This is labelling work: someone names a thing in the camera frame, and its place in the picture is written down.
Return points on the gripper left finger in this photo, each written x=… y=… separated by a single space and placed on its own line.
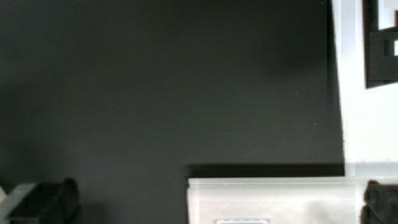
x=43 y=203

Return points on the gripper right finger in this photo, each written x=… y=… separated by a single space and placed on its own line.
x=379 y=212

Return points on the white cabinet door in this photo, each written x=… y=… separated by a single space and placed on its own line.
x=274 y=200

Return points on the white marker base plate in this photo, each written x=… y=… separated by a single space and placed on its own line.
x=367 y=53

